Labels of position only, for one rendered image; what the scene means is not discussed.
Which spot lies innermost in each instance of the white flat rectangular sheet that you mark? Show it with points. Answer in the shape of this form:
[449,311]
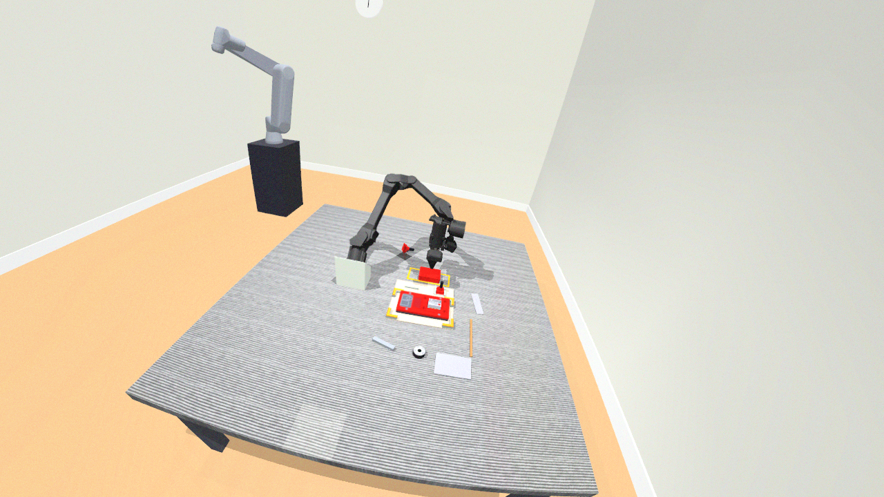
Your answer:
[453,366]

